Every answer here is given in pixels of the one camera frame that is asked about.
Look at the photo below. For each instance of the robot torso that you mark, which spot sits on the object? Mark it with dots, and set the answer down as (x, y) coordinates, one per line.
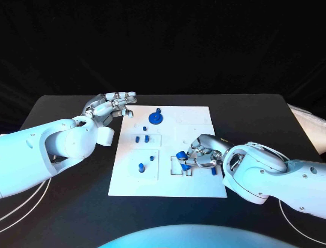
(199, 237)

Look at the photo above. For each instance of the white task board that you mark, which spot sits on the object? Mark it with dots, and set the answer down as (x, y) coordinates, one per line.
(155, 182)

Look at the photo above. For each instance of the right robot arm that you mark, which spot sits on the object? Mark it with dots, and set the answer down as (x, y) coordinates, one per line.
(286, 180)

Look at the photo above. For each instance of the blue gear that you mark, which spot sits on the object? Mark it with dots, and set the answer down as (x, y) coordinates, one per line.
(156, 117)

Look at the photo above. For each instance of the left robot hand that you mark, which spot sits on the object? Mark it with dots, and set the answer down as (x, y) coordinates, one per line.
(107, 106)

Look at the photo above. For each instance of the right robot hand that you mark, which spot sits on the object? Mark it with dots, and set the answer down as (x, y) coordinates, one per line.
(207, 153)

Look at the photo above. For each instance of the blue block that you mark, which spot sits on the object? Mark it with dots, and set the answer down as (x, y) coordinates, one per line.
(185, 167)

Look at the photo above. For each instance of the blue cylinder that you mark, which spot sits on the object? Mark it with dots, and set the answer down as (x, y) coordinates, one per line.
(182, 155)

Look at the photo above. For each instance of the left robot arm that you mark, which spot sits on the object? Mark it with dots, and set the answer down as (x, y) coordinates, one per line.
(19, 153)

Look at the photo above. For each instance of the white cloth bundle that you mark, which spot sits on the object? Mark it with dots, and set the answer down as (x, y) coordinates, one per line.
(316, 129)

